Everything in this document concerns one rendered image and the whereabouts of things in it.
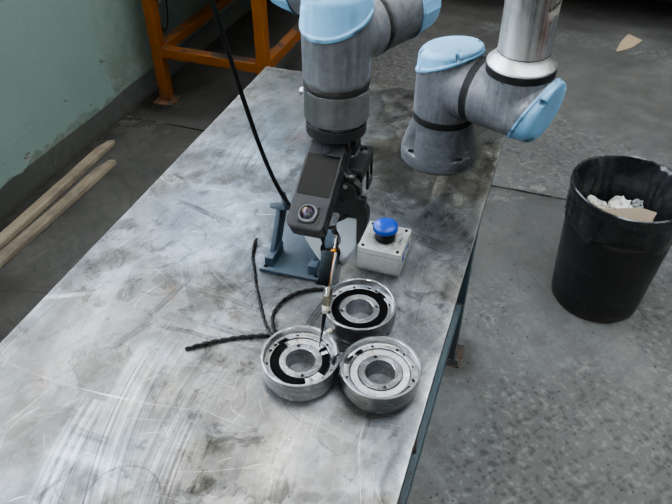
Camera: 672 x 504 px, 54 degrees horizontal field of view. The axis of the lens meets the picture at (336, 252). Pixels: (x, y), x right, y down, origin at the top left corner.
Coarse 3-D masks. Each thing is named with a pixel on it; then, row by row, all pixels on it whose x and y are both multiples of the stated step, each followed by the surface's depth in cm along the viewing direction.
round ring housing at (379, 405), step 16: (384, 336) 90; (352, 352) 89; (400, 352) 89; (368, 368) 88; (384, 368) 89; (400, 368) 87; (416, 368) 87; (352, 384) 85; (368, 384) 85; (384, 384) 85; (416, 384) 84; (352, 400) 85; (368, 400) 83; (384, 400) 82; (400, 400) 83
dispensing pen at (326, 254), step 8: (336, 232) 87; (336, 240) 87; (328, 248) 88; (336, 248) 88; (328, 256) 86; (320, 264) 87; (328, 264) 86; (320, 272) 87; (328, 272) 86; (320, 280) 87; (328, 280) 86; (328, 288) 88; (328, 296) 88; (328, 304) 89; (320, 336) 90
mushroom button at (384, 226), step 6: (378, 222) 103; (384, 222) 103; (390, 222) 103; (396, 222) 104; (378, 228) 102; (384, 228) 102; (390, 228) 102; (396, 228) 102; (378, 234) 102; (384, 234) 102; (390, 234) 102
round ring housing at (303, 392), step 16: (272, 336) 90; (288, 336) 91; (304, 336) 91; (288, 352) 89; (304, 352) 90; (336, 352) 88; (288, 368) 87; (336, 368) 86; (272, 384) 85; (288, 384) 84; (304, 384) 84; (320, 384) 84; (304, 400) 86
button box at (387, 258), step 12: (372, 228) 107; (360, 240) 104; (372, 240) 104; (384, 240) 104; (396, 240) 104; (408, 240) 106; (360, 252) 104; (372, 252) 103; (384, 252) 102; (396, 252) 102; (408, 252) 109; (360, 264) 106; (372, 264) 105; (384, 264) 104; (396, 264) 103; (396, 276) 105
